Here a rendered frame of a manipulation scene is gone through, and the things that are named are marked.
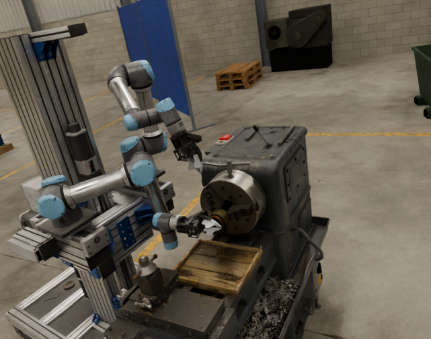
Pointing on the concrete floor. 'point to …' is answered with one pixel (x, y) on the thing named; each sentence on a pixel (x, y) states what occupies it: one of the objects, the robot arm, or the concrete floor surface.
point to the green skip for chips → (429, 79)
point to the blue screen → (158, 50)
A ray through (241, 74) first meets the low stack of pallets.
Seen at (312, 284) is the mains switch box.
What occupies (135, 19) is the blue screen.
